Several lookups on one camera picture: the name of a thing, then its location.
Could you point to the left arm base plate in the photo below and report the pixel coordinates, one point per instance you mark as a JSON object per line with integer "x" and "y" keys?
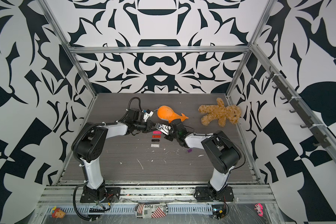
{"x": 104, "y": 195}

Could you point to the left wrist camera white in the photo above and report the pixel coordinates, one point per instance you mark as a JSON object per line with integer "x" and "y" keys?
{"x": 147, "y": 114}

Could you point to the small electronics board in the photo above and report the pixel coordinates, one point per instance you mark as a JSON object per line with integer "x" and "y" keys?
{"x": 220, "y": 211}

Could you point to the black wall hook rack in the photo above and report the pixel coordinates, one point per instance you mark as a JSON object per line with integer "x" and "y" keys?
{"x": 302, "y": 109}

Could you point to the orange plush whale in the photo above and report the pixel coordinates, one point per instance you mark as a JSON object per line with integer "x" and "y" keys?
{"x": 166, "y": 113}

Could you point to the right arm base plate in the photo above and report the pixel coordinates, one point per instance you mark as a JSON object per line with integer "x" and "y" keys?
{"x": 207, "y": 194}

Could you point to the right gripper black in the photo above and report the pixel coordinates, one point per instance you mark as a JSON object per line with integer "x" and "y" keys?
{"x": 167, "y": 137}

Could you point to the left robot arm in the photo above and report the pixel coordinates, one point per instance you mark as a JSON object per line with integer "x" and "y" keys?
{"x": 89, "y": 144}

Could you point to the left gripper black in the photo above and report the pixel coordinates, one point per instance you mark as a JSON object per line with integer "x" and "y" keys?
{"x": 150, "y": 125}

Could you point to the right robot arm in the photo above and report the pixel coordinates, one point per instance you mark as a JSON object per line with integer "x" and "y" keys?
{"x": 223, "y": 154}

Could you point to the pink toy figure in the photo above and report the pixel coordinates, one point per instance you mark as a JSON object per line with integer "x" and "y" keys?
{"x": 259, "y": 209}

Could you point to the red yellow toy figure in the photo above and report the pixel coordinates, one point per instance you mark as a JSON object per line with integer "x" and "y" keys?
{"x": 57, "y": 213}

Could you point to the brown teddy bear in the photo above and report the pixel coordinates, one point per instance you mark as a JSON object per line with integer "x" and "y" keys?
{"x": 220, "y": 112}

